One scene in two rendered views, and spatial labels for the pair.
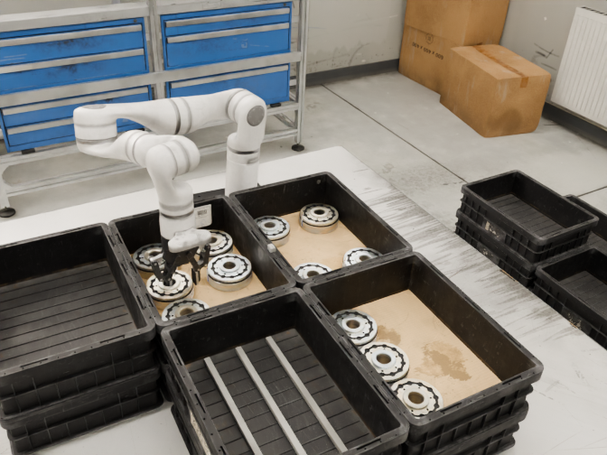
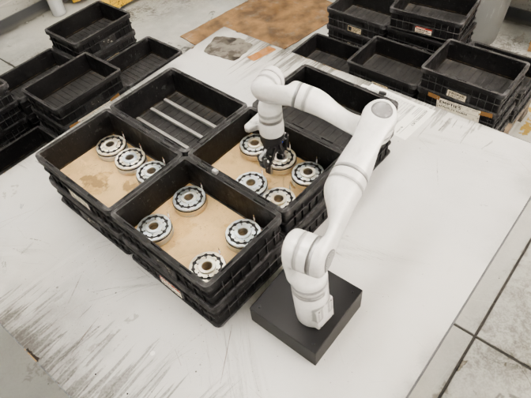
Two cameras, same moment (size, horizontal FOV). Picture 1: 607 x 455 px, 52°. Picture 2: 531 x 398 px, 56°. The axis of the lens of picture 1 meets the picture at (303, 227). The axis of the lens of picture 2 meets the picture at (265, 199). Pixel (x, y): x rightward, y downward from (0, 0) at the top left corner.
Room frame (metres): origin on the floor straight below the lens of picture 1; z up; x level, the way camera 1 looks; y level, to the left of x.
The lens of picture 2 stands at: (2.17, -0.06, 1.98)
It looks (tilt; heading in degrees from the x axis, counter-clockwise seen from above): 49 degrees down; 165
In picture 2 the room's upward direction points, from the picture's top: 6 degrees counter-clockwise
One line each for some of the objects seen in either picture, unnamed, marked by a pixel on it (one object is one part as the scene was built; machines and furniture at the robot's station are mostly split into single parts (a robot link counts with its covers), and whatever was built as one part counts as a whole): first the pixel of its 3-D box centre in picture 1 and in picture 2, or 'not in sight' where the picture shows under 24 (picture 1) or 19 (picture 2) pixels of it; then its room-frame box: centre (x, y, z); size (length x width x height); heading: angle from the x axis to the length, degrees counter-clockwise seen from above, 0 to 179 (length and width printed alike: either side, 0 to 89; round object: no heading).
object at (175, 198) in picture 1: (170, 179); (269, 94); (1.08, 0.27, 1.12); 0.09 x 0.07 x 0.15; 136
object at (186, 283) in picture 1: (169, 284); (280, 157); (1.07, 0.29, 0.86); 0.10 x 0.10 x 0.01
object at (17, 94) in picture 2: not in sight; (47, 97); (-0.47, -0.59, 0.31); 0.40 x 0.30 x 0.34; 121
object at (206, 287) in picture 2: (315, 223); (195, 216); (1.25, -0.03, 0.92); 0.40 x 0.30 x 0.02; 30
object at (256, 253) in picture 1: (198, 273); (266, 168); (1.10, 0.23, 0.87); 0.40 x 0.30 x 0.11; 30
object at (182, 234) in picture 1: (181, 222); (265, 121); (1.07, 0.25, 1.03); 0.11 x 0.09 x 0.06; 34
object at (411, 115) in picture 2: not in sight; (385, 109); (0.82, 0.82, 0.70); 0.33 x 0.23 x 0.01; 31
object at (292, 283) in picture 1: (197, 255); (265, 156); (1.10, 0.23, 0.92); 0.40 x 0.30 x 0.02; 30
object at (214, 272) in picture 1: (229, 267); (250, 183); (1.14, 0.17, 0.86); 0.10 x 0.10 x 0.01
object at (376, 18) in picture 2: not in sight; (366, 31); (-0.30, 1.33, 0.31); 0.40 x 0.30 x 0.34; 31
